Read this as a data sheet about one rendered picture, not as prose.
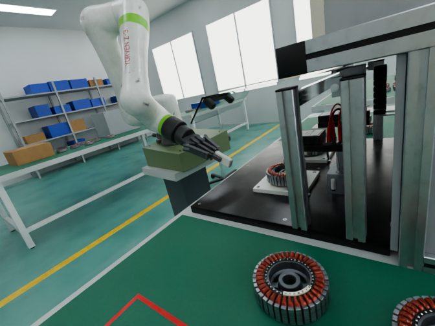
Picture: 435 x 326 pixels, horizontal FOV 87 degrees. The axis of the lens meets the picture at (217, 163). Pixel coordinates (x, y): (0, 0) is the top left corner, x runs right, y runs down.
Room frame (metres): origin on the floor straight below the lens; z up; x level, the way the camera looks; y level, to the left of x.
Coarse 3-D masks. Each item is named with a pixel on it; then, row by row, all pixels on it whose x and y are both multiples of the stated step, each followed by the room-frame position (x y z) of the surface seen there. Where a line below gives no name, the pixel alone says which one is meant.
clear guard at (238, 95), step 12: (312, 72) 0.54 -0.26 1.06; (324, 72) 0.38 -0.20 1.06; (264, 84) 0.46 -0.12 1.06; (276, 84) 0.43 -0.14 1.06; (204, 96) 0.54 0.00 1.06; (216, 96) 0.59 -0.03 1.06; (228, 96) 0.64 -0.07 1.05; (240, 96) 0.71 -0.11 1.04; (204, 108) 0.58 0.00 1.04; (216, 108) 0.63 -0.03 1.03; (228, 108) 0.69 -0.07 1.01; (192, 120) 0.57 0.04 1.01
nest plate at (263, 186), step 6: (312, 174) 0.61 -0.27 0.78; (318, 174) 0.62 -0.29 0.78; (264, 180) 0.64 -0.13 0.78; (312, 180) 0.57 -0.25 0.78; (258, 186) 0.61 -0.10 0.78; (264, 186) 0.60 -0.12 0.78; (270, 186) 0.59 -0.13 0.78; (276, 186) 0.59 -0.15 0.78; (282, 186) 0.58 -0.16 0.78; (312, 186) 0.56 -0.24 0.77; (258, 192) 0.60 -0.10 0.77; (264, 192) 0.58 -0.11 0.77; (270, 192) 0.57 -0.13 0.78; (276, 192) 0.56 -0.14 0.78; (282, 192) 0.55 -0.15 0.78
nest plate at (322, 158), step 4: (324, 152) 0.77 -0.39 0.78; (332, 152) 0.76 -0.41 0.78; (312, 156) 0.76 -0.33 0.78; (316, 156) 0.75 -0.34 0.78; (320, 156) 0.74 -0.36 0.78; (324, 156) 0.73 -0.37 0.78; (308, 160) 0.74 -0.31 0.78; (312, 160) 0.73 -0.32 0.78; (316, 160) 0.72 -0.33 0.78; (320, 160) 0.71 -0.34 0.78; (324, 160) 0.70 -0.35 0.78
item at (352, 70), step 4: (364, 64) 0.52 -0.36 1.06; (348, 68) 0.51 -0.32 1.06; (352, 68) 0.50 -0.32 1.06; (356, 68) 0.50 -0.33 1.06; (360, 68) 0.49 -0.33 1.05; (364, 68) 0.51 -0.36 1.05; (340, 72) 0.52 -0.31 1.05; (344, 72) 0.51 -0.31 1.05; (348, 72) 0.51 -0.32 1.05; (352, 72) 0.50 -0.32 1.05; (356, 72) 0.50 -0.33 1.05; (360, 72) 0.49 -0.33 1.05; (364, 72) 0.51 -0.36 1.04; (344, 76) 0.51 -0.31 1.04
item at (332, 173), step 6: (330, 168) 0.54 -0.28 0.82; (336, 168) 0.53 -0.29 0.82; (342, 168) 0.52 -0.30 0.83; (330, 174) 0.51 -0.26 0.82; (336, 174) 0.50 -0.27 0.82; (342, 174) 0.49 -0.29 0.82; (330, 180) 0.51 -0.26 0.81; (336, 180) 0.50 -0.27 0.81; (342, 180) 0.49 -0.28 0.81; (330, 186) 0.51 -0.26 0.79; (336, 186) 0.50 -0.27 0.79; (342, 186) 0.49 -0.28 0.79; (330, 192) 0.51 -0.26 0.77; (336, 192) 0.50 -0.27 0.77; (342, 192) 0.49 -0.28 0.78
